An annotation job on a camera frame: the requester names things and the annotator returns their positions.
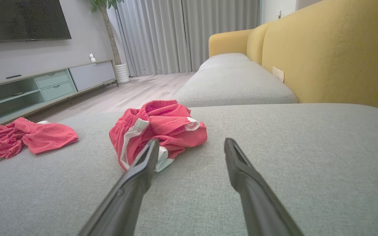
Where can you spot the white ribbed plant pot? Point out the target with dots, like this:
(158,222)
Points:
(122,73)

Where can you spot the yellow and grey fabric sofa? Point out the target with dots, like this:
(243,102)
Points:
(274,164)

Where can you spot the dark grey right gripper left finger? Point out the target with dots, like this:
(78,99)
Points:
(133,190)

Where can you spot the red shorts with white stripes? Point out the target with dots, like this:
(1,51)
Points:
(169,127)

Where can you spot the red and white basketball jersey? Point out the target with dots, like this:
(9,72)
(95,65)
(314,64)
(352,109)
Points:
(41,136)

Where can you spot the black flat screen television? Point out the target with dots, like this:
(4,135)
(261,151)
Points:
(18,19)

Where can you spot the grey pleated curtain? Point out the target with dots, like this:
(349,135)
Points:
(162,36)

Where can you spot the small dark dish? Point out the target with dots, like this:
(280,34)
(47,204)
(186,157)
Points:
(18,94)

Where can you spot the beige and green TV cabinet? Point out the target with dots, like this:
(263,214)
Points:
(87,75)

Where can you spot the black remote control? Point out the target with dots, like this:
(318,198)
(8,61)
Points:
(13,76)

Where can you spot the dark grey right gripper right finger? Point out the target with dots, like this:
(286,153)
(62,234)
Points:
(254,196)

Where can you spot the beige sofa label tag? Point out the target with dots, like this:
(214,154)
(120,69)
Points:
(278,74)

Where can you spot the tall green potted tree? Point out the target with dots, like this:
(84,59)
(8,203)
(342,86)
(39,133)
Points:
(110,36)

